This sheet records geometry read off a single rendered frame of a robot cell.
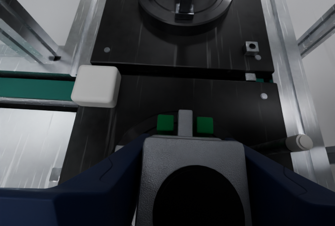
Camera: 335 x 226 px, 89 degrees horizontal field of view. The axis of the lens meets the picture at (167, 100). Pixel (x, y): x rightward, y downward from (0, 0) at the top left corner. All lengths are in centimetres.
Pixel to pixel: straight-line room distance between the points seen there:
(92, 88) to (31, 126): 14
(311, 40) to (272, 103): 14
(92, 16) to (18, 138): 21
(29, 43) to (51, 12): 28
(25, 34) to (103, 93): 11
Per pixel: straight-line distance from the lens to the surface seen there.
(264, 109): 23
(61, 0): 55
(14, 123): 33
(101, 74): 21
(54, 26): 49
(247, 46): 25
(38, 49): 27
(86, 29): 31
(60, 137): 29
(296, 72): 29
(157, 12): 25
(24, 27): 25
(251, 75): 25
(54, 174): 23
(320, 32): 33
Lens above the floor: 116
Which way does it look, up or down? 69 degrees down
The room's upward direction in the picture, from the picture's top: straight up
